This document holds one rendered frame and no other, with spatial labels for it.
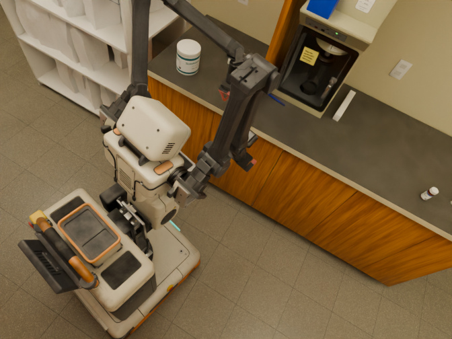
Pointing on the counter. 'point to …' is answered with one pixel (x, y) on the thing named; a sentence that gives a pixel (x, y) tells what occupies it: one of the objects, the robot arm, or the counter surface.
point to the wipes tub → (187, 56)
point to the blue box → (322, 7)
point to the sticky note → (309, 56)
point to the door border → (289, 54)
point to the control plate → (325, 29)
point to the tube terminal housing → (381, 12)
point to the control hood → (344, 27)
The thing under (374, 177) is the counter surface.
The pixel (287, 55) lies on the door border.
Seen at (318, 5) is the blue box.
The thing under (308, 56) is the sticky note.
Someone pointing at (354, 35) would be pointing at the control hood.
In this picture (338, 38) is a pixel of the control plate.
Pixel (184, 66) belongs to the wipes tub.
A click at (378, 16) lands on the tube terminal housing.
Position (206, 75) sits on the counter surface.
